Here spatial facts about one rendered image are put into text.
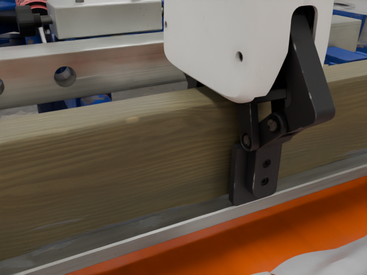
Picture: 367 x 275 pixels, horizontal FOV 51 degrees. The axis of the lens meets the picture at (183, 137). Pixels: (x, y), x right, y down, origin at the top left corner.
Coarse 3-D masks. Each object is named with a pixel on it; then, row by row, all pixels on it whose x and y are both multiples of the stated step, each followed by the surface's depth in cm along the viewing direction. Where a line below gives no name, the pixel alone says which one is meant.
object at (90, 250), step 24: (336, 168) 27; (360, 168) 27; (288, 192) 25; (312, 192) 26; (168, 216) 22; (192, 216) 22; (216, 216) 23; (240, 216) 24; (72, 240) 21; (96, 240) 21; (120, 240) 21; (144, 240) 21; (0, 264) 19; (24, 264) 19; (48, 264) 19; (72, 264) 20
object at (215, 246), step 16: (224, 224) 28; (176, 240) 26; (192, 240) 26; (208, 240) 26; (224, 240) 26; (128, 256) 25; (144, 256) 25; (160, 256) 25; (176, 256) 25; (192, 256) 25; (208, 256) 25; (224, 256) 25; (240, 256) 25; (80, 272) 24; (96, 272) 24; (112, 272) 24; (128, 272) 24; (144, 272) 24; (160, 272) 24; (176, 272) 24; (192, 272) 24; (208, 272) 24; (224, 272) 24; (240, 272) 24; (256, 272) 24
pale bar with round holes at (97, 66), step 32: (160, 32) 46; (352, 32) 54; (0, 64) 36; (32, 64) 37; (64, 64) 38; (96, 64) 40; (128, 64) 41; (160, 64) 43; (0, 96) 37; (32, 96) 38; (64, 96) 40
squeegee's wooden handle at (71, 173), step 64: (0, 128) 18; (64, 128) 18; (128, 128) 19; (192, 128) 21; (320, 128) 26; (0, 192) 18; (64, 192) 19; (128, 192) 21; (192, 192) 23; (0, 256) 19
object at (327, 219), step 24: (336, 192) 31; (360, 192) 31; (264, 216) 29; (288, 216) 29; (312, 216) 29; (336, 216) 29; (360, 216) 29; (240, 240) 26; (264, 240) 26; (288, 240) 26; (312, 240) 26; (336, 240) 26; (264, 264) 24
